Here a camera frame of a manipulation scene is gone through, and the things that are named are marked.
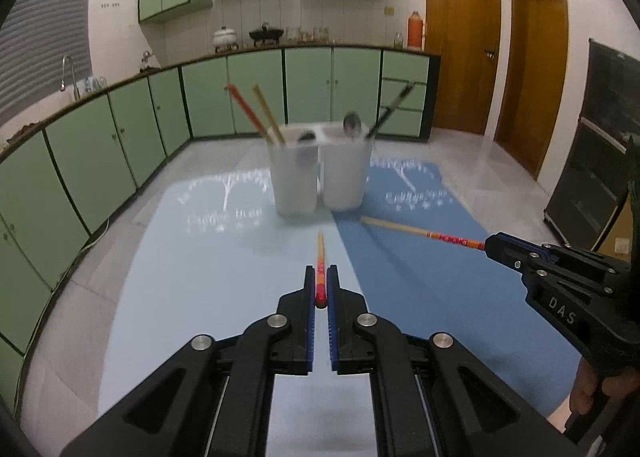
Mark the orange thermos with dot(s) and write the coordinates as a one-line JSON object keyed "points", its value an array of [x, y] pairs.
{"points": [[415, 32]]}

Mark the grey window blind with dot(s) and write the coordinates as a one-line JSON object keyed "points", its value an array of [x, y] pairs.
{"points": [[40, 37]]}

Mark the metal spoon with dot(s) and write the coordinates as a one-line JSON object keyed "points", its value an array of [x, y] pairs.
{"points": [[352, 124]]}

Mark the metal sink faucet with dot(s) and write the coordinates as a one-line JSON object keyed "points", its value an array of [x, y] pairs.
{"points": [[75, 82]]}

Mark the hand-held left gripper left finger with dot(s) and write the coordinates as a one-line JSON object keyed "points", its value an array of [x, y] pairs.
{"points": [[309, 332]]}

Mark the cardboard box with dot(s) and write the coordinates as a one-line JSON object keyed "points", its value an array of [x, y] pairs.
{"points": [[617, 232]]}

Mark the white lidded pot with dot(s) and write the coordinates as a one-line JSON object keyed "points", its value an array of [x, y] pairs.
{"points": [[225, 37]]}

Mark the green lower kitchen cabinets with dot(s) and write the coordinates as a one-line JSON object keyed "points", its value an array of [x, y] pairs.
{"points": [[75, 152]]}

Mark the single glass jar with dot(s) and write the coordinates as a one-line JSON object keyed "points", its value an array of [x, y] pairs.
{"points": [[397, 39]]}

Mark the black glass-front cabinet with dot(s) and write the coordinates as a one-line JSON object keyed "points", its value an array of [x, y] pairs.
{"points": [[590, 162]]}

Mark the light blue printed mat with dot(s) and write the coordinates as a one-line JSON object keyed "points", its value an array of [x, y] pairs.
{"points": [[200, 277]]}

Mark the dark blue printed mat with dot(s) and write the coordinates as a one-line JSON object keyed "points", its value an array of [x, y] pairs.
{"points": [[440, 302]]}

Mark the row of glass jars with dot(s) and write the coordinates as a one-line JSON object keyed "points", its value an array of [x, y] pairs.
{"points": [[307, 34]]}

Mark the red orange flowered chopstick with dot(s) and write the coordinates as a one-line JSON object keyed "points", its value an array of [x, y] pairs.
{"points": [[400, 227], [320, 257]]}

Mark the black wok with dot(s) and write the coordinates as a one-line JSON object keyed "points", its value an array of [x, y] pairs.
{"points": [[266, 34]]}

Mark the translucent white plastic container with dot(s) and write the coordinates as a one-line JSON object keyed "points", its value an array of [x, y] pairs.
{"points": [[295, 182], [345, 177]]}

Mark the person's right hand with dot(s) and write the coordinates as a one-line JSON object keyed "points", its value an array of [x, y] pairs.
{"points": [[585, 389]]}

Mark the plain wooden door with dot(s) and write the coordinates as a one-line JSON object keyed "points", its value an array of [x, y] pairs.
{"points": [[535, 77]]}

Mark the red striped bamboo chopstick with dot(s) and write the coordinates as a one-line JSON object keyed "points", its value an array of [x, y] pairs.
{"points": [[246, 107]]}

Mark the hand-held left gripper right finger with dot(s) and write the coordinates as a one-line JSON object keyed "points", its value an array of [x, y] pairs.
{"points": [[335, 332]]}

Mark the plain bamboo chopstick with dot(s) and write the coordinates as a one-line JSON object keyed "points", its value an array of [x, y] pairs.
{"points": [[268, 112]]}

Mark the black chopstick silver band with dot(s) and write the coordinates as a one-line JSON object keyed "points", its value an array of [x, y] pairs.
{"points": [[381, 123], [395, 106]]}

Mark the metal kettle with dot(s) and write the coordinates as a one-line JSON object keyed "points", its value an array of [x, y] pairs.
{"points": [[146, 61]]}

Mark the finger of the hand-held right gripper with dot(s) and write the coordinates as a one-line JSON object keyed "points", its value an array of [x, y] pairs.
{"points": [[570, 261], [515, 257]]}

